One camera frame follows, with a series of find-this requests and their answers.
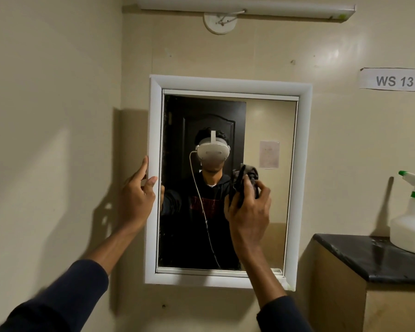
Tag dark grey cleaning cloth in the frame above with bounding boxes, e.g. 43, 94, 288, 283
229, 164, 260, 208

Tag white tube light fixture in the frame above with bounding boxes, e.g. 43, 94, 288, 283
135, 0, 356, 23

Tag white spray bottle green nozzle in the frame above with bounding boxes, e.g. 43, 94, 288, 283
389, 171, 415, 256

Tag white paper wall label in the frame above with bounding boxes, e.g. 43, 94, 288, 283
359, 68, 415, 92

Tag person's right forearm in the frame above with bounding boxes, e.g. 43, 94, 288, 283
238, 246, 313, 332

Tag person's right hand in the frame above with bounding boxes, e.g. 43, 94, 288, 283
224, 179, 272, 255

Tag round white wall mount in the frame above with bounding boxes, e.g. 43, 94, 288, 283
203, 12, 239, 35

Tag person's left hand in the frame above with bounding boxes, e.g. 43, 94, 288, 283
119, 155, 158, 234

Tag person's left forearm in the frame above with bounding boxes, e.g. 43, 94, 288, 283
0, 223, 139, 332

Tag beige cabinet with black top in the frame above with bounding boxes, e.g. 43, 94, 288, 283
313, 233, 415, 332

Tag white framed wall mirror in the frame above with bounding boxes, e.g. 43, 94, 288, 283
144, 74, 313, 292

